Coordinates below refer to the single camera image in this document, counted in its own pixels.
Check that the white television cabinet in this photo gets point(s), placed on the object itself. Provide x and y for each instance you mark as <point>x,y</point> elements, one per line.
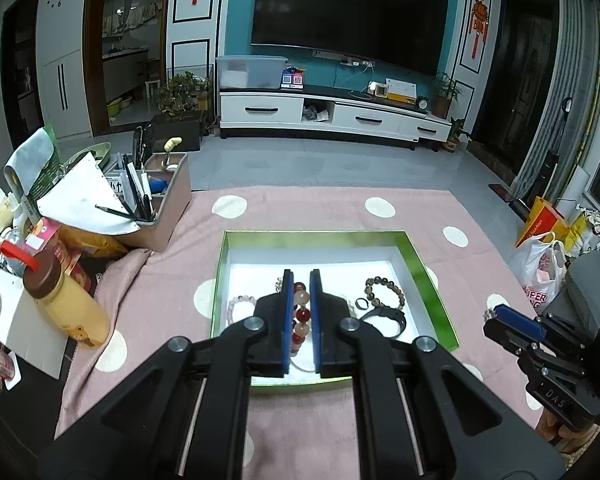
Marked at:
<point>365,117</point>

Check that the orange paper bag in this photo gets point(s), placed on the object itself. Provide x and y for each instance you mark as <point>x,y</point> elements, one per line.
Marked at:
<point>537,222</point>

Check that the grey curtain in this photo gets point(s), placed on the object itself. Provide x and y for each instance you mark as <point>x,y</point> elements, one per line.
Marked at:
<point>555,100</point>

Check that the person's right hand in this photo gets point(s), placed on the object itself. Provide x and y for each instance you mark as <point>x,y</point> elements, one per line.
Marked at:
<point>550,425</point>

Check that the grey sofa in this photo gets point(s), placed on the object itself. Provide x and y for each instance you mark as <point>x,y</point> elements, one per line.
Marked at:
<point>585,270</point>

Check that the white plastic bag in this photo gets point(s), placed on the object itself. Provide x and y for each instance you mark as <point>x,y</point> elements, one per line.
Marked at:
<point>537,270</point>

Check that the orange snack packet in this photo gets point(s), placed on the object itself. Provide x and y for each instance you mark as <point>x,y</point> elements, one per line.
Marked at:
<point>87,241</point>

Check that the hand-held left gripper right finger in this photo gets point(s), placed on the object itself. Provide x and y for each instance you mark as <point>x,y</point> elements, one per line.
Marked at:
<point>315,325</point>

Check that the black television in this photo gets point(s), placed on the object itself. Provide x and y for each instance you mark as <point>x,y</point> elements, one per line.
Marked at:
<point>350,10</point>

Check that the black plant stand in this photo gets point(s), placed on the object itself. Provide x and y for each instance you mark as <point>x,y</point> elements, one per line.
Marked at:
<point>175,134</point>

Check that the white paper sheet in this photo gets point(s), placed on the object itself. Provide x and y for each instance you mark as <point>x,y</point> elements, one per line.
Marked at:
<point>85,195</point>

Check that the small white device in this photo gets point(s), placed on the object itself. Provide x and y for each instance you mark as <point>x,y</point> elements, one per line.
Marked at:
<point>380,89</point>

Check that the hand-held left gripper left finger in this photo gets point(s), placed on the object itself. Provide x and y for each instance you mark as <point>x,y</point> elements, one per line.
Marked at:
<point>286,320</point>

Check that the black wristband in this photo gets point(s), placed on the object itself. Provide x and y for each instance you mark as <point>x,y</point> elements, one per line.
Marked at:
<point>392,316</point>

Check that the black stick vacuum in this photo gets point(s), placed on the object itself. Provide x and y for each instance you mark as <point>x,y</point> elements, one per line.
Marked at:
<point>550,170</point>

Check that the blue and red card stands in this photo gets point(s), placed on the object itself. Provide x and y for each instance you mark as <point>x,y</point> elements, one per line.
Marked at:
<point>292,79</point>

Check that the green and white bag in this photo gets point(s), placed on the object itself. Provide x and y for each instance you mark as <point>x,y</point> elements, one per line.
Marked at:
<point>35,155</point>

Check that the white power strip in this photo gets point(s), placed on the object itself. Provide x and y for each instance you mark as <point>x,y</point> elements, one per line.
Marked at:
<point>357,63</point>

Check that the pink desk organizer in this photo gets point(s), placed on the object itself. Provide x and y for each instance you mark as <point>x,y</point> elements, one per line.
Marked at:
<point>172,210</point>

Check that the pink carton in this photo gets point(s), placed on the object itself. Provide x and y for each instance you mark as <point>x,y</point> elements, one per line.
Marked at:
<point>50,232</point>

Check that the white desk calendar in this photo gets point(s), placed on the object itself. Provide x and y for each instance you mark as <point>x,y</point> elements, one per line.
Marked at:
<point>401,91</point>

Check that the yellow bag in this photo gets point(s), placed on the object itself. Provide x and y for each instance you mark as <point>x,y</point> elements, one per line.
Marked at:
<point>579,234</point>

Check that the dark pencil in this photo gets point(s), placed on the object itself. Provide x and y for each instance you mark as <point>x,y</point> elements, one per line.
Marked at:
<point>116,212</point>

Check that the dark wooden door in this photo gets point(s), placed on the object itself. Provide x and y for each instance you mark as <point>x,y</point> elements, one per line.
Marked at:
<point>520,85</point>

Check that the green floor plants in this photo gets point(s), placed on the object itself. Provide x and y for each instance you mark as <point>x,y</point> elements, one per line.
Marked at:
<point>180,92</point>

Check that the pink polka-dot tablecloth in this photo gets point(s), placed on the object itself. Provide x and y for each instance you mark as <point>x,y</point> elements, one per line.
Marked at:
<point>155,270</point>

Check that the white cardboard box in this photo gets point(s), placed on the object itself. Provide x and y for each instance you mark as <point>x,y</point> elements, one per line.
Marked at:
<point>30,340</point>

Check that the green cardboard box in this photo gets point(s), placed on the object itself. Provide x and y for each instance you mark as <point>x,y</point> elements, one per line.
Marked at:
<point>260,265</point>

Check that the tall potted plant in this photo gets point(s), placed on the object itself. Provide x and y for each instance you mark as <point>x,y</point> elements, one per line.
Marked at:
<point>445,95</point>

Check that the clear storage bin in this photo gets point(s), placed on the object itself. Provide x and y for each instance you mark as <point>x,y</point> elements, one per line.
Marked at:
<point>250,72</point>

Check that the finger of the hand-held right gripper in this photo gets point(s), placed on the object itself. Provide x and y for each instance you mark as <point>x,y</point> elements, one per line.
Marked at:
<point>555,385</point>
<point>522,321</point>

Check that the black alarm clock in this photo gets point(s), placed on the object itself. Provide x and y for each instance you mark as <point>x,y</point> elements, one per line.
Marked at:
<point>422,103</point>

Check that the small potted plant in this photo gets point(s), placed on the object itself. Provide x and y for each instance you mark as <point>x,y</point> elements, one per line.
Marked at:
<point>455,134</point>

